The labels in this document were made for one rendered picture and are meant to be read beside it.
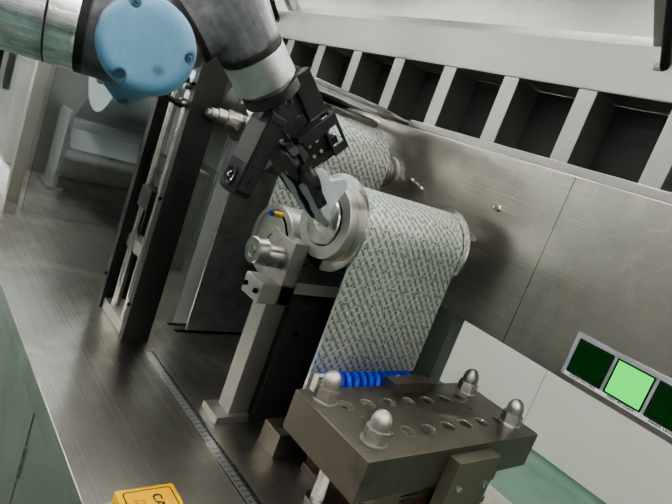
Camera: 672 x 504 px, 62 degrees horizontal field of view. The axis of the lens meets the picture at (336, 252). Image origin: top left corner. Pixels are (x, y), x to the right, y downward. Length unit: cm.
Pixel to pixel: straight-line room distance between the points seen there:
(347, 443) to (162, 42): 49
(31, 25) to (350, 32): 106
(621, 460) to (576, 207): 260
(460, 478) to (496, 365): 293
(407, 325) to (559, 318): 24
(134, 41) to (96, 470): 51
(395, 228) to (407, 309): 16
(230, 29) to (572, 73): 61
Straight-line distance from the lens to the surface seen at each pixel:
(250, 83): 66
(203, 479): 80
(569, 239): 96
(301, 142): 69
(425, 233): 89
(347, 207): 79
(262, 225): 97
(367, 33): 142
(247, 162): 69
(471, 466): 85
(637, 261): 92
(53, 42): 51
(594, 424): 349
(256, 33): 64
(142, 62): 48
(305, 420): 78
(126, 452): 81
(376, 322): 89
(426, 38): 128
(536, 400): 363
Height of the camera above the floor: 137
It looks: 11 degrees down
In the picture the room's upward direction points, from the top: 20 degrees clockwise
